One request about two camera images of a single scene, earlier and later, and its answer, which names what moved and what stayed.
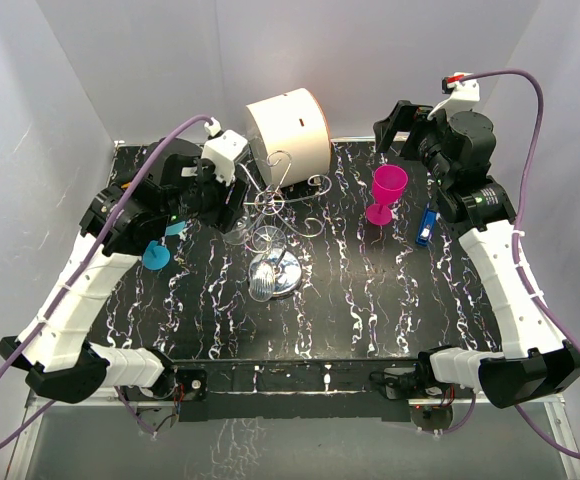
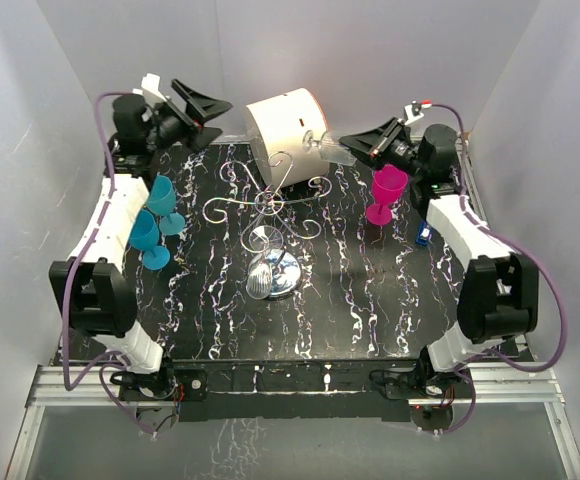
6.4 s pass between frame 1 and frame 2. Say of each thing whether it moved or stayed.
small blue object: stayed
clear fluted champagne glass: stayed
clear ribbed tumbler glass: moved
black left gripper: moved
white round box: stayed
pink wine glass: stayed
